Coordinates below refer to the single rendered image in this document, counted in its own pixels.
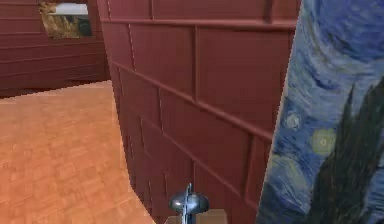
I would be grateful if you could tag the brown framed wall picture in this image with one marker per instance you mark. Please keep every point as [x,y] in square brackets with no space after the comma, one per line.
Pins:
[65,20]

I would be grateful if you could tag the blue starry night painting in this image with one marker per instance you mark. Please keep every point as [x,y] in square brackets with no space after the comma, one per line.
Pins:
[330,110]

